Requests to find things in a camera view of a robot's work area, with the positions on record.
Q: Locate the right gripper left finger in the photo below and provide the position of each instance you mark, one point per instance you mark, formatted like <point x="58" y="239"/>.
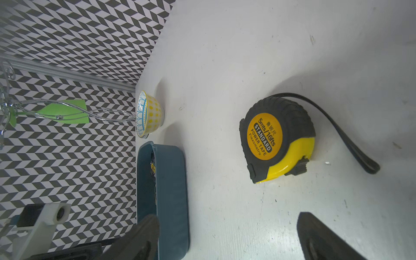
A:
<point x="140" y="243"/>

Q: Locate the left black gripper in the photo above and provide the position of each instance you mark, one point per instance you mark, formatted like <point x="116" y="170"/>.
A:
<point x="87" y="251"/>

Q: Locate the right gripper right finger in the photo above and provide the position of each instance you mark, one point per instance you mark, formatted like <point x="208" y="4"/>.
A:
<point x="319" y="242"/>

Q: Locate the teal plastic storage box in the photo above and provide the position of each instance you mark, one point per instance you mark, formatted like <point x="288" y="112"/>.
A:
<point x="166" y="197"/>

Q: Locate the yellow black tape measure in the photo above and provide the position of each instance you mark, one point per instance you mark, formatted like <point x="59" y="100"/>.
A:
<point x="278" y="138"/>
<point x="153" y="166"/>

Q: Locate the yellow patterned small bowl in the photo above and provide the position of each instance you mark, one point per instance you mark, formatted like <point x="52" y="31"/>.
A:
<point x="149" y="115"/>

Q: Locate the green cup lower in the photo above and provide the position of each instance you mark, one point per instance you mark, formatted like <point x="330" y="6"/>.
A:
<point x="65" y="112"/>

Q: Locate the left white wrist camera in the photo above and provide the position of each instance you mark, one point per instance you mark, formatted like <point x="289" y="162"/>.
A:
<point x="38" y="222"/>

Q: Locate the chrome wire cup stand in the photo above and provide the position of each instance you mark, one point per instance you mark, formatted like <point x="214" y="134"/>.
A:
<point x="103" y="114"/>

